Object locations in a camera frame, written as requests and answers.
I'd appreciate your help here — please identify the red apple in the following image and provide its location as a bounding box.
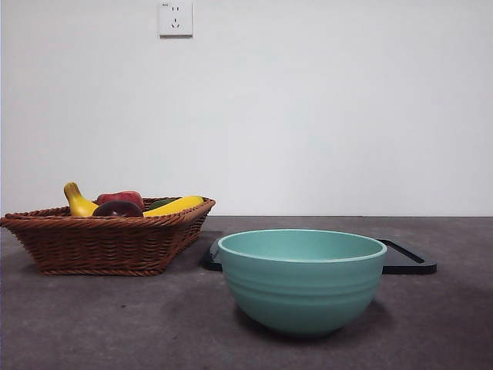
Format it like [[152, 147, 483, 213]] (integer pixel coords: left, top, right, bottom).
[[95, 190, 146, 213]]

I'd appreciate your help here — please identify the teal ribbed bowl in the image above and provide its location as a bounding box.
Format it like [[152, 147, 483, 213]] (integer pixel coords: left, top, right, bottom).
[[217, 228, 388, 339]]

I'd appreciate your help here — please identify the dark purple plum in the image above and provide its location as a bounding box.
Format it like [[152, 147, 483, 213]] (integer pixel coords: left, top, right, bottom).
[[92, 200, 144, 219]]

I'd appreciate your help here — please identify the brown wicker basket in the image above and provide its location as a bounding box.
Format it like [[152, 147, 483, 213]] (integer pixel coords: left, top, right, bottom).
[[0, 197, 216, 277]]

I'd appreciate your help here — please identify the yellow banana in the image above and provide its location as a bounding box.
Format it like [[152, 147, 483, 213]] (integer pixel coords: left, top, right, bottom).
[[63, 181, 205, 218]]

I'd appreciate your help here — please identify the dark rectangular tray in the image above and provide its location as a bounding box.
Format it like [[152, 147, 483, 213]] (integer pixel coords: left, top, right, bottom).
[[199, 237, 438, 275]]

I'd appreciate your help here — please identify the white wall socket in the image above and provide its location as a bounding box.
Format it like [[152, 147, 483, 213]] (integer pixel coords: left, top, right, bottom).
[[159, 1, 194, 39]]

